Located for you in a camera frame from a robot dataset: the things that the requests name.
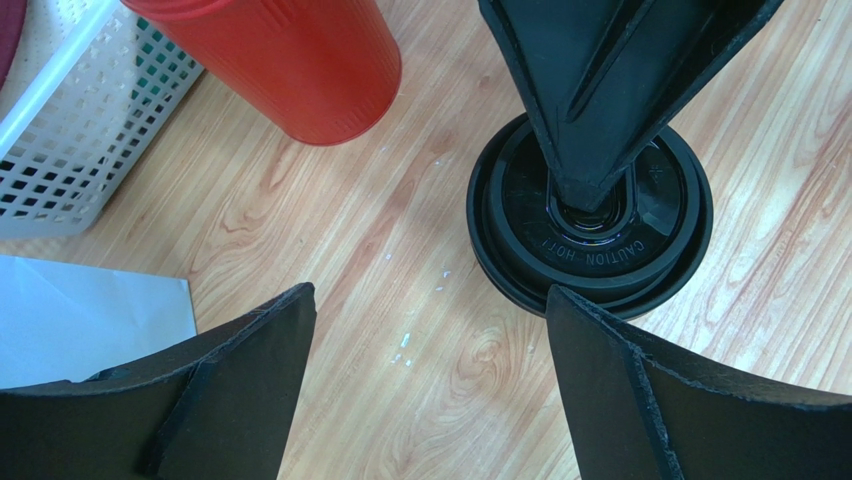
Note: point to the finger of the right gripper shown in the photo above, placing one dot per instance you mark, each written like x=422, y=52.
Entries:
x=600, y=79

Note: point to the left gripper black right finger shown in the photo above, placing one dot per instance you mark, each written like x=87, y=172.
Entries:
x=641, y=407

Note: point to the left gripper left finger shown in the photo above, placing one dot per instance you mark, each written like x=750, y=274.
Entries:
x=217, y=406

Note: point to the black plastic cup lid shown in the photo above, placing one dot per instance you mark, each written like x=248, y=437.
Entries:
x=632, y=254

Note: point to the white paper bag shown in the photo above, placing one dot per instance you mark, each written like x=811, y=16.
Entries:
x=62, y=321

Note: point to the red cup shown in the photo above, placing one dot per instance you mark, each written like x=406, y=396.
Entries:
x=323, y=71

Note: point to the white plastic basket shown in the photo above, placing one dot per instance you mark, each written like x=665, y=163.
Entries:
x=90, y=86

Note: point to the maroon bucket hat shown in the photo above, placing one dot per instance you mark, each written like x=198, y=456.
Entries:
x=12, y=17

